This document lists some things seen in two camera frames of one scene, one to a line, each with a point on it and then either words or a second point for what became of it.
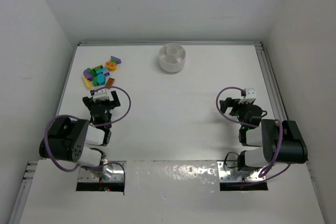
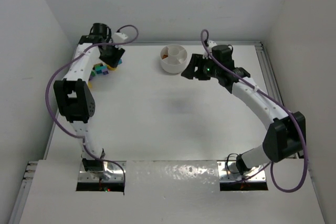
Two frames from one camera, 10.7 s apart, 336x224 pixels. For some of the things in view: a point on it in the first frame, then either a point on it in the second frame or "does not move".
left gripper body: [100, 103] → [112, 56]
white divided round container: [171, 57] does not move
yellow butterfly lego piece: [111, 65] does not move
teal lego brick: [101, 79] → [98, 68]
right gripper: [234, 104] → [197, 67]
